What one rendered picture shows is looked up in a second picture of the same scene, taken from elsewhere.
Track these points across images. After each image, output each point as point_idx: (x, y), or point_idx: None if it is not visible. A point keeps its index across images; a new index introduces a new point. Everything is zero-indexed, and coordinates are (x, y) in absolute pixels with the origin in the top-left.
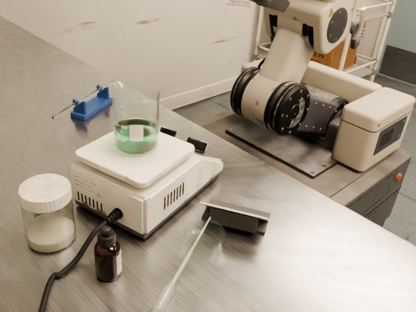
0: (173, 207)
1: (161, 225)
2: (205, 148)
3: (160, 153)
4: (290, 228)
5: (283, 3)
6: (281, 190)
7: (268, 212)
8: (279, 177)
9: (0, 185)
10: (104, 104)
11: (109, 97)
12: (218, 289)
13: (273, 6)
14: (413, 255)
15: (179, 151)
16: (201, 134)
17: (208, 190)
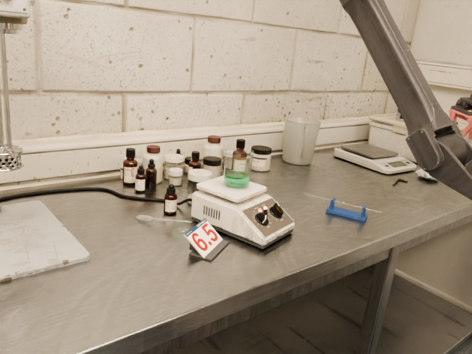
0: (210, 220)
1: None
2: (261, 220)
3: (227, 189)
4: (194, 266)
5: (470, 189)
6: (244, 272)
7: (211, 258)
8: (263, 275)
9: None
10: (352, 217)
11: (363, 216)
12: (147, 234)
13: (451, 185)
14: (149, 315)
15: (229, 194)
16: (327, 251)
17: (241, 243)
